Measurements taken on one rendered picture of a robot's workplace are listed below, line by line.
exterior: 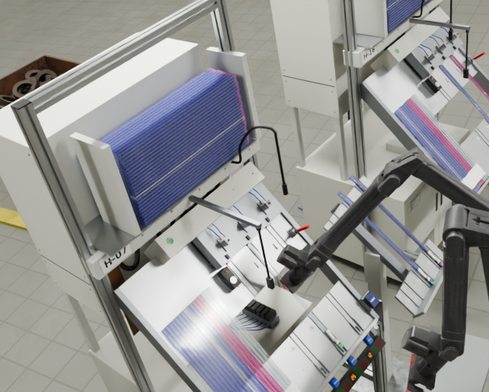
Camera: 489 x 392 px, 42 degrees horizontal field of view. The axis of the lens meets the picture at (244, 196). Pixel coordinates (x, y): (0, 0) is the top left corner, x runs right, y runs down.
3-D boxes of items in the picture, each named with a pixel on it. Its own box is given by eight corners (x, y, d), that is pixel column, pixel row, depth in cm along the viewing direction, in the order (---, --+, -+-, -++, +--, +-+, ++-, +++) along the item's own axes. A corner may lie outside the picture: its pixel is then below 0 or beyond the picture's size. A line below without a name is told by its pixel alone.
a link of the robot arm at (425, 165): (409, 150, 178) (409, 136, 186) (378, 183, 185) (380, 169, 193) (535, 237, 181) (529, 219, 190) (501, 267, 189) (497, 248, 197)
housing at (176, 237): (249, 191, 242) (265, 176, 231) (158, 270, 216) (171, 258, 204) (235, 176, 243) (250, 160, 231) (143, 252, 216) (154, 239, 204)
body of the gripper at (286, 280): (278, 281, 218) (286, 274, 211) (295, 263, 223) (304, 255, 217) (291, 295, 217) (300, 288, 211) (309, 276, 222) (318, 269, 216)
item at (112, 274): (145, 327, 235) (118, 260, 215) (134, 337, 232) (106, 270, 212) (144, 326, 236) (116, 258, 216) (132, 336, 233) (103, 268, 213)
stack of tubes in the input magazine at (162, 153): (250, 142, 222) (236, 73, 206) (144, 226, 195) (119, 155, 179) (225, 134, 230) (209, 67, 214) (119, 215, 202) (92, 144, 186)
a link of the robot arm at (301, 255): (323, 262, 203) (326, 247, 210) (292, 243, 202) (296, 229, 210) (303, 285, 209) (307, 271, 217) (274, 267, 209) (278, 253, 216)
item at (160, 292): (301, 247, 241) (307, 243, 237) (180, 369, 205) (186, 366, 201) (243, 182, 241) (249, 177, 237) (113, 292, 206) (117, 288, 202)
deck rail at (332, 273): (370, 320, 242) (379, 316, 236) (367, 323, 241) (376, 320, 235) (246, 180, 243) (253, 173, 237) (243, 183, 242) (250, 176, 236)
